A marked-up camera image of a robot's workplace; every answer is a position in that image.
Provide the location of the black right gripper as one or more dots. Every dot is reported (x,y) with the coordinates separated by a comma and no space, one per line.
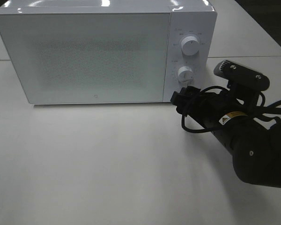
(210,107)

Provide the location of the white timer knob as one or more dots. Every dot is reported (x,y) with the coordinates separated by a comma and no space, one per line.
(185,74)

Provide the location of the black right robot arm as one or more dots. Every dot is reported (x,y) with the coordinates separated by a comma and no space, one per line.
(240,120)

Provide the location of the upper white power knob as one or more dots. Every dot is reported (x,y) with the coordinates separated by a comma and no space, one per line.
(190,45)

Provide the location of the white microwave oven body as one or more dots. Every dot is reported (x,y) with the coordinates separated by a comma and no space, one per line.
(187,17)

